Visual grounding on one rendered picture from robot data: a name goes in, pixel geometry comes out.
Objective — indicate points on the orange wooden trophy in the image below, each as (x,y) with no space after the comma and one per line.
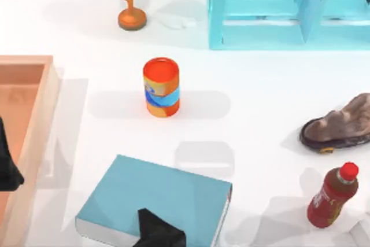
(131,18)

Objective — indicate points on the orange and blue can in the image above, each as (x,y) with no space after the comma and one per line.
(162,96)

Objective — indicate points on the light blue rack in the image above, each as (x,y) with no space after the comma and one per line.
(260,34)

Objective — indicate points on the red bottle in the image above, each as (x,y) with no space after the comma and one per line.
(329,200)

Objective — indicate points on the light blue book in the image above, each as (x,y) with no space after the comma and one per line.
(150,189)

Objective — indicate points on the shallow salmon-coloured box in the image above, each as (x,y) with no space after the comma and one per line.
(31,114)

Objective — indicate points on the brown shoe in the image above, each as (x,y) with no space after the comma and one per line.
(344,122)

